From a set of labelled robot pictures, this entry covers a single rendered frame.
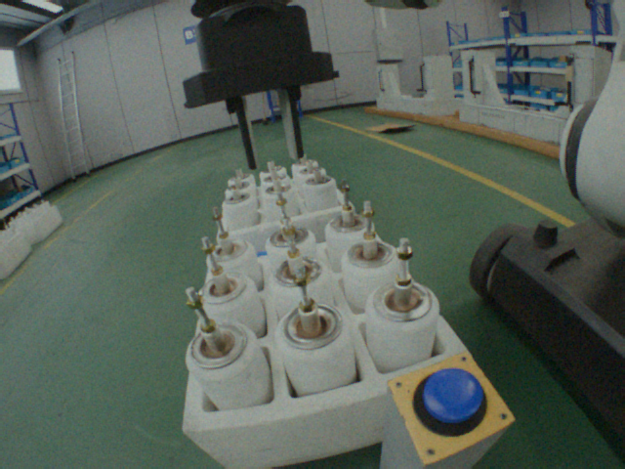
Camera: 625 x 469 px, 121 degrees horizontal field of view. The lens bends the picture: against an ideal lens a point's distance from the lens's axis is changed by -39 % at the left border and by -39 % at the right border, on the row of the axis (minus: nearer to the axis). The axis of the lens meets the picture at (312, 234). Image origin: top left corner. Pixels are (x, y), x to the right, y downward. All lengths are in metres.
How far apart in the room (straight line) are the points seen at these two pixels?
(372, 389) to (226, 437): 0.20
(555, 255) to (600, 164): 0.28
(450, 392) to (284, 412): 0.22
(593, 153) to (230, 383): 0.48
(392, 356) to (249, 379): 0.18
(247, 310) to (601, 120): 0.52
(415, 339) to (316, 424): 0.17
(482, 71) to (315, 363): 2.97
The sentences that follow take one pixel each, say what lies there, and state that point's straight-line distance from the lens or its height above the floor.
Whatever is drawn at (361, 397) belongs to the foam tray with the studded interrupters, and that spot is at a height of 0.18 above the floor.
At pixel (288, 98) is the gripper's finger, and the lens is 0.23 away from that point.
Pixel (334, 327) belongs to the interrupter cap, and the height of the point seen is 0.25.
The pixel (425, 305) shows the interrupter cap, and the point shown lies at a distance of 0.37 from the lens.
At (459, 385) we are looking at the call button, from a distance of 0.21.
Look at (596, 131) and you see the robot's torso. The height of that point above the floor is 0.46.
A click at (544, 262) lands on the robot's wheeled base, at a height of 0.20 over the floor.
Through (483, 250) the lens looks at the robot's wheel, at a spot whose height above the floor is 0.16.
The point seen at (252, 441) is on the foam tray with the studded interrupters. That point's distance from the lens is 0.42.
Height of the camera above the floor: 0.50
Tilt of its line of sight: 28 degrees down
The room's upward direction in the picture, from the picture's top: 10 degrees counter-clockwise
